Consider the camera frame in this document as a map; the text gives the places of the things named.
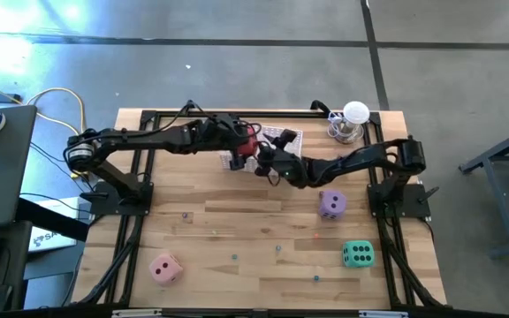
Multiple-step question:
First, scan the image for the white edge bracket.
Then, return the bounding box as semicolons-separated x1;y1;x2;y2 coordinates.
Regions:
358;310;409;318
111;308;163;318

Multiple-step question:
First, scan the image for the large purple foam die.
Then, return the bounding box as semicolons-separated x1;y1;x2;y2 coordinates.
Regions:
317;189;348;221

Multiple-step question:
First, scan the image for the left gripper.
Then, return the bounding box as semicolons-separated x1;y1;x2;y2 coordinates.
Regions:
199;112;260;172

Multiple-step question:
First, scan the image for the white perforated basket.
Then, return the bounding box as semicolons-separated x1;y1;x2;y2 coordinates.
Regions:
217;125;305;174

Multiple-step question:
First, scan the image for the glass jar with white lid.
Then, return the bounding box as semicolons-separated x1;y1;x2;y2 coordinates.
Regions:
327;100;371;146

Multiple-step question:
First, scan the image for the large pink foam die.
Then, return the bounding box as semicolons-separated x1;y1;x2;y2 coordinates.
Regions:
148;253;184;286

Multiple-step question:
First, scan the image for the white printed box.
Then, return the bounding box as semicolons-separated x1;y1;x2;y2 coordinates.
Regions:
27;197;81;254

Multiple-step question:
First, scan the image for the large red foam die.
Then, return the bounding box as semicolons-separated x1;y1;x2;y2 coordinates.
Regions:
235;125;259;159

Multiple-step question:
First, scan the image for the black aluminium table frame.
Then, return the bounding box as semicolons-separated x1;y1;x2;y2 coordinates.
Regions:
71;109;448;310

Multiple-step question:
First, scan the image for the large teal foam die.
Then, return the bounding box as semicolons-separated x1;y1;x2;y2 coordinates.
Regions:
341;239;376;269

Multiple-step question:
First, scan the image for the grey-blue metal stand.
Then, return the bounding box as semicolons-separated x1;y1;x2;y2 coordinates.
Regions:
459;118;509;260

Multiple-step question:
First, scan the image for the yellow cable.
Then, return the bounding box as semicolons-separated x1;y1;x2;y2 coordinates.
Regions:
0;74;88;138

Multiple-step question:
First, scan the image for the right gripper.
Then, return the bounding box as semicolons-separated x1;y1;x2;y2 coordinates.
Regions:
254;129;309;187

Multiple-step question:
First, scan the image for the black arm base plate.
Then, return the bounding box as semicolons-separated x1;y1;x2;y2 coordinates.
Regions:
367;183;440;218
80;180;154;216

